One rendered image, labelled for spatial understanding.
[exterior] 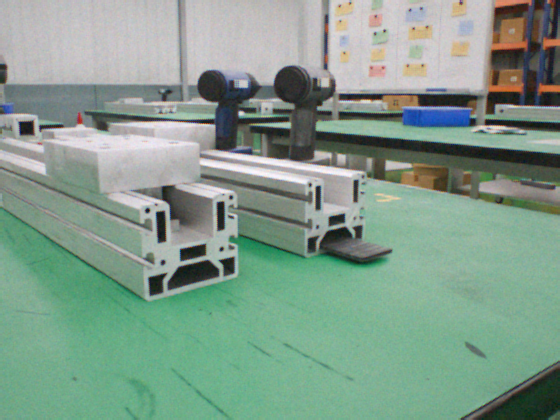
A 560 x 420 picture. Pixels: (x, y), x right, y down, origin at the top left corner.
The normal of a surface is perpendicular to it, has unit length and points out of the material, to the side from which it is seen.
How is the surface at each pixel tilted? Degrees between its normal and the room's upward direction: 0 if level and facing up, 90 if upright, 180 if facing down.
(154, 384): 0
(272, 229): 90
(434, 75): 90
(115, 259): 90
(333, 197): 90
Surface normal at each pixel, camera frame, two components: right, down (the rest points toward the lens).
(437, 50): -0.82, 0.13
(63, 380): 0.00, -0.97
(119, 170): 0.65, 0.17
